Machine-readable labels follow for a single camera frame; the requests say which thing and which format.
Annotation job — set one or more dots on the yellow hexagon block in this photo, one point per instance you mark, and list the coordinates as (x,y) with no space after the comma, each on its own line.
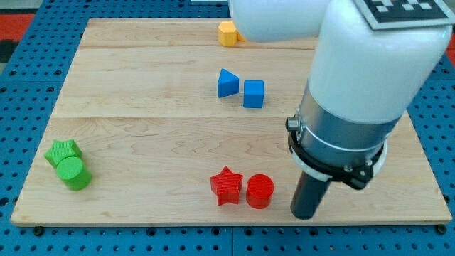
(228,35)

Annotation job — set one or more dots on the black white fiducial marker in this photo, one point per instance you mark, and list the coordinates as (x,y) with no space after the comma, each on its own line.
(399,14)

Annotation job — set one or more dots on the wooden board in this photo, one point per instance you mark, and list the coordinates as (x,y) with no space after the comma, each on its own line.
(141,101)

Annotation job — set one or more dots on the black cylindrical end effector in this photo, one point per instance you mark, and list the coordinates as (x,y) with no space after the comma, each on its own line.
(307,196)

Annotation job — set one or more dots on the blue cube block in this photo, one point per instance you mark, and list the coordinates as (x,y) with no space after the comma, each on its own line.
(253,94)

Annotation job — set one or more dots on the green cylinder block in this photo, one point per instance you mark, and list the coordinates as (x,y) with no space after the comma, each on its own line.
(73,173)

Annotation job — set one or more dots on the red star block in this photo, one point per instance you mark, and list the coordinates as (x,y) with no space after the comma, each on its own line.
(227,186)

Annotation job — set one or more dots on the green star block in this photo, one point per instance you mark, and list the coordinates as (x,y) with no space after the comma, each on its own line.
(61,150)

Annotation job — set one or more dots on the red cylinder block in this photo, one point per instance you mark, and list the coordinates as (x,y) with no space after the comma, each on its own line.
(260,189)

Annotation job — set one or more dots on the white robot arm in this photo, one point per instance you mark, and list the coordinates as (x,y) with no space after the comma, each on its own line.
(371,59)

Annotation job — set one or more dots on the blue triangle block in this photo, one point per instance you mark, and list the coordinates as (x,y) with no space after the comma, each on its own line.
(228,83)

